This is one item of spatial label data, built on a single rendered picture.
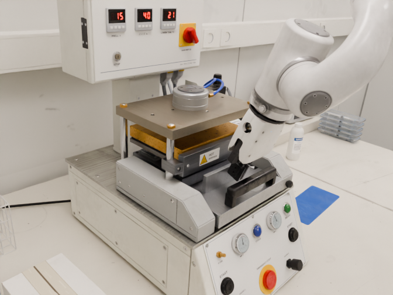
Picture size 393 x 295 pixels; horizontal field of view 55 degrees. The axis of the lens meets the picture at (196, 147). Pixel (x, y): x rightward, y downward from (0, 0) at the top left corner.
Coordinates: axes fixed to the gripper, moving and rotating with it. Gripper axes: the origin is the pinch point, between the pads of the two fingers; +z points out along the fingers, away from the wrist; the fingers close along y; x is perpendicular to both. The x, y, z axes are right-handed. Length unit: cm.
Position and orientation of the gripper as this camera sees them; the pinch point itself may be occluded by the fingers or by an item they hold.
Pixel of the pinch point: (237, 169)
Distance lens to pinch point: 78.8
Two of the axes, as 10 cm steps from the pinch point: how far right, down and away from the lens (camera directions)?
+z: -3.0, 7.4, 5.9
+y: 6.9, -2.5, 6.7
